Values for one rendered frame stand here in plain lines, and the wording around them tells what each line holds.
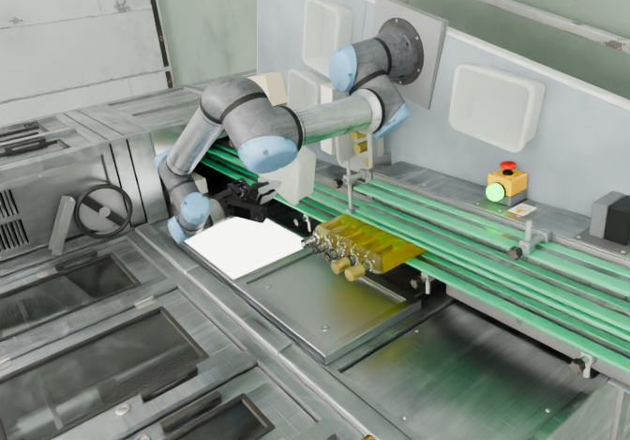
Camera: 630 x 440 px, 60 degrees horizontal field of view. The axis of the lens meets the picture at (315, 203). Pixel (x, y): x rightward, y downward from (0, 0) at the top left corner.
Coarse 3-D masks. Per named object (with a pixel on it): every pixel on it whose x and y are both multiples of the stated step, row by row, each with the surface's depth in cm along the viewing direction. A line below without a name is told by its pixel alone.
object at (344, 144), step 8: (344, 136) 182; (368, 136) 168; (336, 144) 183; (344, 144) 184; (352, 144) 185; (368, 144) 169; (344, 152) 185; (352, 152) 186; (368, 152) 170; (344, 160) 185; (352, 160) 184; (360, 160) 183; (368, 160) 171; (352, 168) 179; (360, 168) 178; (368, 168) 173
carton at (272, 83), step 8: (272, 72) 217; (280, 72) 212; (256, 80) 214; (264, 80) 209; (272, 80) 210; (280, 80) 212; (264, 88) 211; (272, 88) 210; (280, 88) 213; (272, 96) 211; (280, 96) 213; (272, 104) 211
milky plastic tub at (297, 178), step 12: (300, 156) 154; (312, 156) 156; (288, 168) 171; (300, 168) 153; (312, 168) 158; (288, 180) 170; (300, 180) 155; (312, 180) 161; (288, 192) 165; (300, 192) 160
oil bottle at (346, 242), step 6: (360, 228) 159; (366, 228) 159; (372, 228) 159; (378, 228) 158; (348, 234) 157; (354, 234) 157; (360, 234) 156; (366, 234) 156; (372, 234) 156; (342, 240) 154; (348, 240) 153; (354, 240) 153; (360, 240) 154; (342, 246) 153; (348, 246) 152; (348, 252) 153
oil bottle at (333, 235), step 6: (348, 222) 164; (354, 222) 163; (360, 222) 163; (366, 222) 162; (336, 228) 161; (342, 228) 160; (348, 228) 160; (354, 228) 160; (330, 234) 158; (336, 234) 158; (342, 234) 157; (330, 240) 157; (336, 240) 156; (336, 246) 157
